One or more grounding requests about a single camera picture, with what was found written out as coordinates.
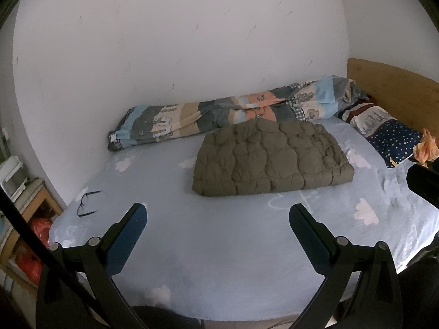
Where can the olive green puffer jacket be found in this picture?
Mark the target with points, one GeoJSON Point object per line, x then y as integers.
{"type": "Point", "coordinates": [271, 157]}

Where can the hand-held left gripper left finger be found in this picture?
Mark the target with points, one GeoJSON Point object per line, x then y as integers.
{"type": "Point", "coordinates": [127, 240]}

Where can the white plastic basket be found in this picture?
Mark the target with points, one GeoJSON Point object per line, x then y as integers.
{"type": "Point", "coordinates": [13, 178]}

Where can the light blue cloud bedsheet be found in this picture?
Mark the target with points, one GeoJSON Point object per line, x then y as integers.
{"type": "Point", "coordinates": [240, 246]}

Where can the red plastic bag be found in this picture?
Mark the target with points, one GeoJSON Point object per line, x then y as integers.
{"type": "Point", "coordinates": [29, 267]}
{"type": "Point", "coordinates": [41, 229]}

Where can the wooden nightstand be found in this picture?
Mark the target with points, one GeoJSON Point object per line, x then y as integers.
{"type": "Point", "coordinates": [34, 202]}

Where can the wooden headboard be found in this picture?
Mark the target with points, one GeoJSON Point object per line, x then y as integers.
{"type": "Point", "coordinates": [387, 85]}

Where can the black eyeglasses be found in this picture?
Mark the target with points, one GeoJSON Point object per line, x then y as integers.
{"type": "Point", "coordinates": [84, 202]}

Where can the rolled patchwork quilt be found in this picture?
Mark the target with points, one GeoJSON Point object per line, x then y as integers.
{"type": "Point", "coordinates": [205, 113]}

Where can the star print pillow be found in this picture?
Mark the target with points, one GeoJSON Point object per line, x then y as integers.
{"type": "Point", "coordinates": [387, 133]}

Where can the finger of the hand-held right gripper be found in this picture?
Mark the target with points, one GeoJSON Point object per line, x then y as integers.
{"type": "Point", "coordinates": [425, 181]}

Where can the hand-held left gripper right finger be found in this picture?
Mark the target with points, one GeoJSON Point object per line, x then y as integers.
{"type": "Point", "coordinates": [310, 243]}

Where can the orange crumpled cloth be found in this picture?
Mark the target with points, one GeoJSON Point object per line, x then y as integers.
{"type": "Point", "coordinates": [427, 147]}

